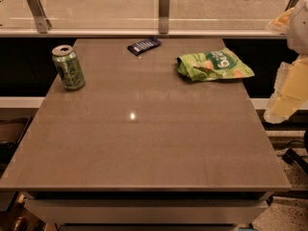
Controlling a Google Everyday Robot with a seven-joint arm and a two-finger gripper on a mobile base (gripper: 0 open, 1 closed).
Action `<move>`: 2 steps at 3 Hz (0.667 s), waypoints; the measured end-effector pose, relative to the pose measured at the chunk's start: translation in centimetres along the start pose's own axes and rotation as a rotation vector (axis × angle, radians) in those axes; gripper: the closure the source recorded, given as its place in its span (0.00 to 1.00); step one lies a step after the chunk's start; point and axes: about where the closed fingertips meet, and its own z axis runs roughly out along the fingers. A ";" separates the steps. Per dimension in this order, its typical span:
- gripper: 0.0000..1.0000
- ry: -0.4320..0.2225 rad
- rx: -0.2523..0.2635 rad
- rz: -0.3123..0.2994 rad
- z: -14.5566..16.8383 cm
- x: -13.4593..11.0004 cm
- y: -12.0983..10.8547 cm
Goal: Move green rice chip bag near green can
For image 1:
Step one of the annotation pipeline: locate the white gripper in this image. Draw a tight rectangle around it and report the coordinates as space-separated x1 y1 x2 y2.
264 0 308 124

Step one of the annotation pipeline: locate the green rice chip bag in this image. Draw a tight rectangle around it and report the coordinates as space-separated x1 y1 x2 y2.
177 48 254 82

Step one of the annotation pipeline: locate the green soda can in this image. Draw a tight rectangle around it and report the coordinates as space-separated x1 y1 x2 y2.
52 45 86 90

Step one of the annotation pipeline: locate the dark blue snack bar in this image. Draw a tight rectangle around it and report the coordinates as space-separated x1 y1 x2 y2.
127 37 162 56

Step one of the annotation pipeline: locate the white table drawer front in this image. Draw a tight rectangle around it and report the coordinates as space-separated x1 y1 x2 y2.
26 199 268 224

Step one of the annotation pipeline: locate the middle metal railing bracket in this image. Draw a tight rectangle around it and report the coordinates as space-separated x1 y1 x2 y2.
159 0 170 34

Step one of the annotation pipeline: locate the left metal railing bracket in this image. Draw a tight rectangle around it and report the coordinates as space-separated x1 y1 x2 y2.
26 0 52 34

